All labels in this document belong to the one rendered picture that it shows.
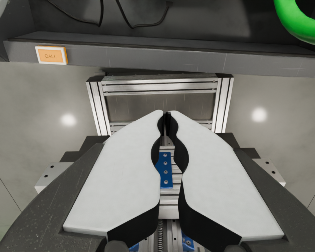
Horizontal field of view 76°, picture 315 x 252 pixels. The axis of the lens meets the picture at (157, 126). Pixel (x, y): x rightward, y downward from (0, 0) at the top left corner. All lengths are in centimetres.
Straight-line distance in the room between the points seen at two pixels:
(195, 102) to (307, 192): 164
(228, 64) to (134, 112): 94
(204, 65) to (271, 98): 129
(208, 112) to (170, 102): 25
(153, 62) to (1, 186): 232
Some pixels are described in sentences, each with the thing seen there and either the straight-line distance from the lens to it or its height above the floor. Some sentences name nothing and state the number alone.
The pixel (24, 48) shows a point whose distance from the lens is 47.
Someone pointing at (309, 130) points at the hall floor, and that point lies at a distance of 199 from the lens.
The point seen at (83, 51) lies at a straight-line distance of 42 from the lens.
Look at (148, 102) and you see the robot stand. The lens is 126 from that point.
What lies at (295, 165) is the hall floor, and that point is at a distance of 220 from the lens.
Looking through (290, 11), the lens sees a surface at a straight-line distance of 21.
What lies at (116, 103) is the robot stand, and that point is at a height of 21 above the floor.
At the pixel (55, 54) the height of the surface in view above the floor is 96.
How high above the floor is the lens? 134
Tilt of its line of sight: 58 degrees down
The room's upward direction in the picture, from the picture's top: 179 degrees counter-clockwise
